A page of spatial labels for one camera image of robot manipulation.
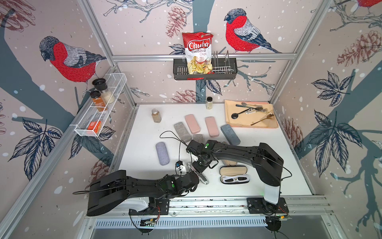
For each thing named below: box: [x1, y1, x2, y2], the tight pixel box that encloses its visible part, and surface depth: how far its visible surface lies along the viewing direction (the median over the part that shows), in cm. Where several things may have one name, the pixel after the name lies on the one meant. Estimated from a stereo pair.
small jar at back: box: [206, 96, 213, 111], surface depth 113 cm
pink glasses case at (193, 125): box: [185, 114, 201, 134], surface depth 109 cm
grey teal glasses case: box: [220, 123, 241, 146], surface depth 100 cm
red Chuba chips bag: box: [182, 31, 215, 75], surface depth 85 cm
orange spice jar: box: [90, 90, 108, 112], surface depth 73 cm
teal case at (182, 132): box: [173, 121, 192, 143], surface depth 102 cm
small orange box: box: [87, 120, 102, 134], surface depth 68 cm
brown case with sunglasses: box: [155, 141, 171, 166], surface depth 92 cm
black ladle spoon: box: [230, 107, 256, 120], surface depth 113 cm
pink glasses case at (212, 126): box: [204, 116, 220, 138], surface depth 109 cm
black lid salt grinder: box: [92, 78, 115, 105], surface depth 75 cm
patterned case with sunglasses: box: [187, 161, 209, 185], surface depth 79 cm
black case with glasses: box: [219, 165, 250, 185], surface depth 83 cm
